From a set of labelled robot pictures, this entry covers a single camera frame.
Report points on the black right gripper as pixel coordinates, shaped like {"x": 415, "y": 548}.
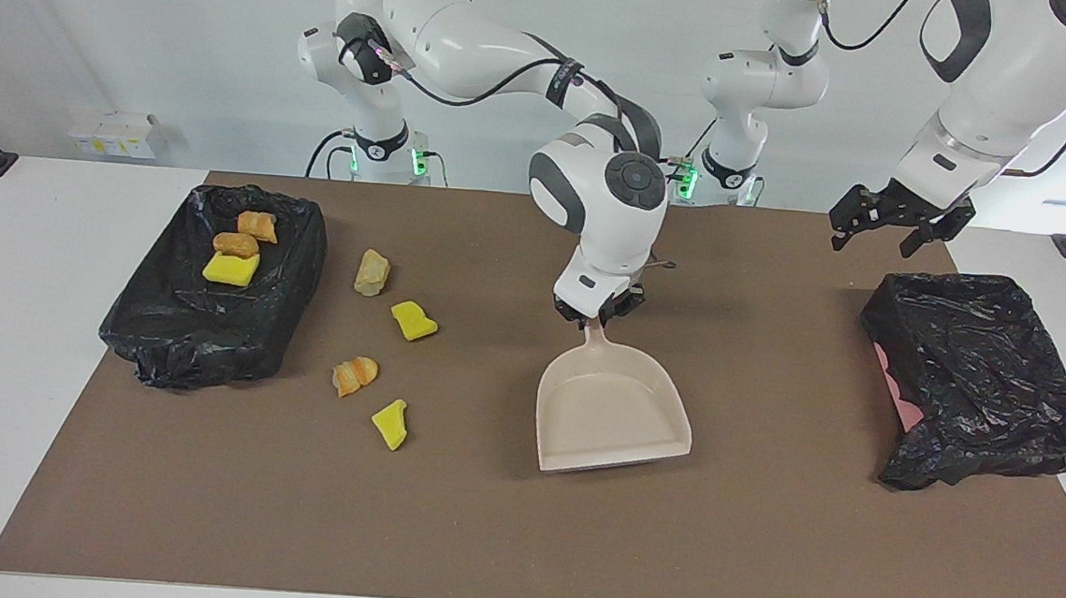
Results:
{"x": 627, "y": 301}

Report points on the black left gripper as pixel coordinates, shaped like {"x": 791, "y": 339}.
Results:
{"x": 915, "y": 208}

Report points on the beige plastic dustpan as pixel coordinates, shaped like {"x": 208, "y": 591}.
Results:
{"x": 609, "y": 417}

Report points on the ridged yellow sponge piece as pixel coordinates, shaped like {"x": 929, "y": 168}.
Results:
{"x": 412, "y": 322}

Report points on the pale toy dumpling piece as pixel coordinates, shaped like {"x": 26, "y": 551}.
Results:
{"x": 371, "y": 274}

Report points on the wedge yellow sponge piece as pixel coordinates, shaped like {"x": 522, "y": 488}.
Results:
{"x": 390, "y": 425}

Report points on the striped orange toy croissant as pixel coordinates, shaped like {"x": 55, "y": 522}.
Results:
{"x": 354, "y": 377}

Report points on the tan toy pastry piece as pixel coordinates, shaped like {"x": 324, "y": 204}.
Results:
{"x": 258, "y": 226}

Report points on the brown toy bread roll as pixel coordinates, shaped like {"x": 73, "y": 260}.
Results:
{"x": 237, "y": 245}

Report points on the notched yellow sponge piece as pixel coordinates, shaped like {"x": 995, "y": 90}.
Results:
{"x": 230, "y": 270}

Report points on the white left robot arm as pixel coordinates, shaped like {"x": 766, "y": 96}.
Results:
{"x": 999, "y": 78}

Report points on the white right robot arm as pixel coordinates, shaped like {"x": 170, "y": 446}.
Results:
{"x": 476, "y": 37}

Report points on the pink plastic bin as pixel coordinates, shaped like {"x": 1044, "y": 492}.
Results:
{"x": 905, "y": 409}

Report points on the black trash bag over pink bin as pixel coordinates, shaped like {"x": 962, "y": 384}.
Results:
{"x": 986, "y": 387}

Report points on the black trash bag lined bin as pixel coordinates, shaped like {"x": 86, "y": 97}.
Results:
{"x": 212, "y": 333}

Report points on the brown table mat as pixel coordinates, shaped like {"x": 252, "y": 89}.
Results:
{"x": 479, "y": 539}

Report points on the large white wall box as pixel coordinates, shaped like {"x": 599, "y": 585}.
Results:
{"x": 130, "y": 135}

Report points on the small white wall box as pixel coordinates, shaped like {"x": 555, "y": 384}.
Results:
{"x": 84, "y": 138}

